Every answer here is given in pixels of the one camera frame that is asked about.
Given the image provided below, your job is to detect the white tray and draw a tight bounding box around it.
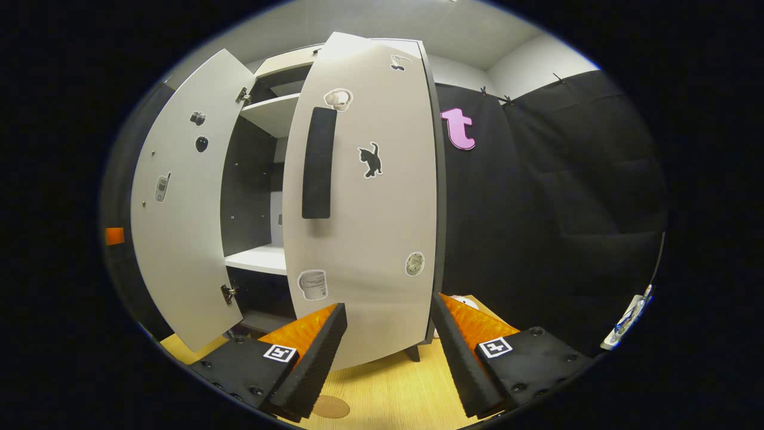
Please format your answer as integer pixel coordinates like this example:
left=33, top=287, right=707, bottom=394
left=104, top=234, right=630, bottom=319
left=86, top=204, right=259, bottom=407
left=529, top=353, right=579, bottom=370
left=600, top=293, right=648, bottom=351

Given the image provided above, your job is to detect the white cabinet door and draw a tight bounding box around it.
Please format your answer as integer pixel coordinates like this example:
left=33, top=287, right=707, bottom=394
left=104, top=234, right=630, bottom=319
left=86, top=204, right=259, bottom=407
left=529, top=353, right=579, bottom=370
left=282, top=32, right=447, bottom=371
left=130, top=49, right=257, bottom=353

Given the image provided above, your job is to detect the grey and white cabinet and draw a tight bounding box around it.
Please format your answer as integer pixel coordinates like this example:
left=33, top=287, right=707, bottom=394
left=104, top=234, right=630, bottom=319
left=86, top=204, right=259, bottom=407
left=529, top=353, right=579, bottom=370
left=224, top=42, right=448, bottom=363

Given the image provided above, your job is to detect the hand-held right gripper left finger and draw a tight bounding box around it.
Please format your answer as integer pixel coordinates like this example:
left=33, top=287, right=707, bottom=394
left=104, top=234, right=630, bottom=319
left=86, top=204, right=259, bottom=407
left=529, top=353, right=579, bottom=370
left=188, top=302, right=349, bottom=423

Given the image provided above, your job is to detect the white cabinet shelf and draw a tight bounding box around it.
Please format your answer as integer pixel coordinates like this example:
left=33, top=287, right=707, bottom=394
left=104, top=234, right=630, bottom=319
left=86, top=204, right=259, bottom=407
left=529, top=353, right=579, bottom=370
left=225, top=244, right=288, bottom=275
left=240, top=93, right=302, bottom=139

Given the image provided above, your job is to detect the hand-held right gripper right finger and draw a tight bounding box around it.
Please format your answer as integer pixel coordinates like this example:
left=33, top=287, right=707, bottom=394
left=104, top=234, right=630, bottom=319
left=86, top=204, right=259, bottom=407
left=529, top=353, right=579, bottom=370
left=430, top=292, right=596, bottom=420

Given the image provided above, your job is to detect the white cabinet drawer front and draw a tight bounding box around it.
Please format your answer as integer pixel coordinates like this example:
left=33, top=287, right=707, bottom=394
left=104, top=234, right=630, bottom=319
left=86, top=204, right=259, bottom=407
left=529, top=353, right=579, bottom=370
left=254, top=45, right=326, bottom=78

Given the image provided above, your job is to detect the black backdrop cloth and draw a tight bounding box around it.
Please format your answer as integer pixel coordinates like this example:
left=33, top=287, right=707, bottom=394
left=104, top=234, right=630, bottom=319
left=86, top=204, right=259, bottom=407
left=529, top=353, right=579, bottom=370
left=101, top=69, right=669, bottom=359

